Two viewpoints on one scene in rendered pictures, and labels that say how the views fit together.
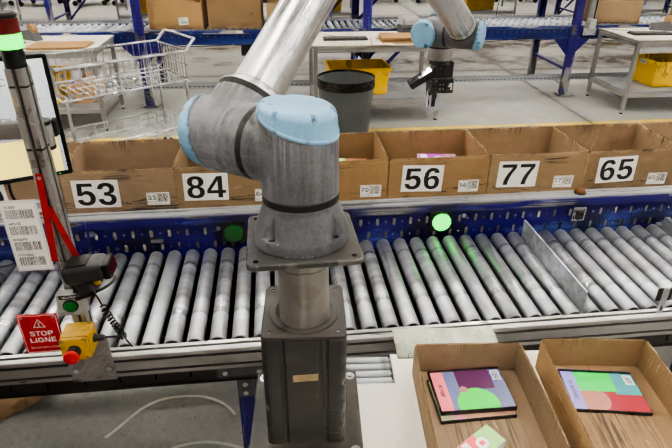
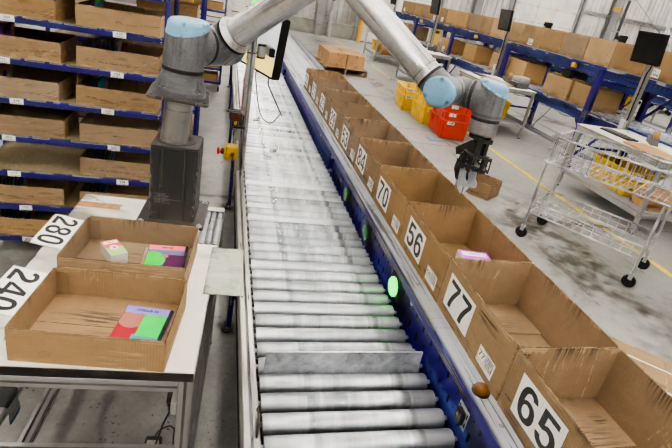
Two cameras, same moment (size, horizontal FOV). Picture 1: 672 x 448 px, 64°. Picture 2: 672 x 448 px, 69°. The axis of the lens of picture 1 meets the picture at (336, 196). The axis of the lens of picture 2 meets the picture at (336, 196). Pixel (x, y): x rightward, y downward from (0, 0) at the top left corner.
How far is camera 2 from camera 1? 2.24 m
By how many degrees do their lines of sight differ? 72
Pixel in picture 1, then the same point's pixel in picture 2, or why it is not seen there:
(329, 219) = (163, 75)
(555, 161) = (486, 323)
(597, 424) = (110, 315)
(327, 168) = (167, 47)
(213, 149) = not seen: hidden behind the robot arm
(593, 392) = (139, 320)
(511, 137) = (567, 315)
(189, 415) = not seen: hidden behind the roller
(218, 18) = not seen: outside the picture
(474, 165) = (439, 258)
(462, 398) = (157, 253)
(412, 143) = (492, 241)
